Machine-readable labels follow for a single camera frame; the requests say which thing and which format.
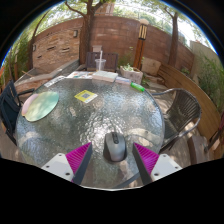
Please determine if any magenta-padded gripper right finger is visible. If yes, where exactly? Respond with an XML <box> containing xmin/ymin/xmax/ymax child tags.
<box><xmin>132</xmin><ymin>142</ymin><xmax>183</xmax><ymax>186</ymax></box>

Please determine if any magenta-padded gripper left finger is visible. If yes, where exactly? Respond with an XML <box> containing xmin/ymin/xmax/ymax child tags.
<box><xmin>40</xmin><ymin>142</ymin><xmax>93</xmax><ymax>186</ymax></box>

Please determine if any grey and black computer mouse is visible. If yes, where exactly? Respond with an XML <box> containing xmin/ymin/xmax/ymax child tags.
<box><xmin>103</xmin><ymin>131</ymin><xmax>128</xmax><ymax>163</ymax></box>

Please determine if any yellow square card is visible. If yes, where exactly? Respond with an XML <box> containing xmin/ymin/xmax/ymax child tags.
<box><xmin>73</xmin><ymin>89</ymin><xmax>99</xmax><ymax>104</ymax></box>

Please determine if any green marker tube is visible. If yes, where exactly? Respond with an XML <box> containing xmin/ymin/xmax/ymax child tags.
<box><xmin>130</xmin><ymin>82</ymin><xmax>146</xmax><ymax>93</ymax></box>

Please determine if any flat pale packet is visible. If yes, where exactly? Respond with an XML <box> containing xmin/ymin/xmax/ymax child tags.
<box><xmin>114</xmin><ymin>76</ymin><xmax>132</xmax><ymax>85</ymax></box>

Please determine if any curved wooden bench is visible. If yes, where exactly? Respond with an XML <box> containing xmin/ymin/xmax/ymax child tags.
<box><xmin>158</xmin><ymin>63</ymin><xmax>224</xmax><ymax>141</ymax></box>

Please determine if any colourful open magazine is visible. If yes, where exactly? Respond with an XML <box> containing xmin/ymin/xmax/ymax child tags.
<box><xmin>66</xmin><ymin>70</ymin><xmax>94</xmax><ymax>80</ymax></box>

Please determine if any white planter box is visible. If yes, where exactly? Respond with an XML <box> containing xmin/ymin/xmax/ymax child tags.
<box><xmin>119</xmin><ymin>64</ymin><xmax>144</xmax><ymax>84</ymax></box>

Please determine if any black slatted chair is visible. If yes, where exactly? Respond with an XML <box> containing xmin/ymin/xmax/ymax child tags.
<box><xmin>0</xmin><ymin>79</ymin><xmax>35</xmax><ymax>146</ymax></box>

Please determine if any stone raised planter bed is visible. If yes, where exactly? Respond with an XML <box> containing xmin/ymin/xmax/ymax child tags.
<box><xmin>14</xmin><ymin>59</ymin><xmax>81</xmax><ymax>94</ymax></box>

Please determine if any pale stone block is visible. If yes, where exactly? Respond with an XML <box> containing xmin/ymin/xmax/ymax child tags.
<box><xmin>141</xmin><ymin>57</ymin><xmax>162</xmax><ymax>77</ymax></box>

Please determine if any clear plastic cup with straw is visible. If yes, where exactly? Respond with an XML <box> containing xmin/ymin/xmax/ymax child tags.
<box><xmin>94</xmin><ymin>50</ymin><xmax>107</xmax><ymax>72</ymax></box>

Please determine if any dark wooden chair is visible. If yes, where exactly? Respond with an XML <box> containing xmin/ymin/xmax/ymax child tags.
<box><xmin>84</xmin><ymin>51</ymin><xmax>120</xmax><ymax>73</ymax></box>

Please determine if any thin leaning tree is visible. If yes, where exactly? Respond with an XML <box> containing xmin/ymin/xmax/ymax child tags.
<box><xmin>28</xmin><ymin>9</ymin><xmax>51</xmax><ymax>71</ymax></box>

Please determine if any thick forked tree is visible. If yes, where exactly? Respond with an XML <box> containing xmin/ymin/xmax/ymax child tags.
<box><xmin>64</xmin><ymin>0</ymin><xmax>116</xmax><ymax>66</ymax></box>

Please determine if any slim straight tree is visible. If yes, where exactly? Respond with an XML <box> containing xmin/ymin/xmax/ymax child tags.
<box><xmin>163</xmin><ymin>6</ymin><xmax>181</xmax><ymax>68</ymax></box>

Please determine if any wooden garden lamp post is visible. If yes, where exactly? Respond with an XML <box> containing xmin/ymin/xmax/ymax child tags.
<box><xmin>133</xmin><ymin>18</ymin><xmax>150</xmax><ymax>70</ymax></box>

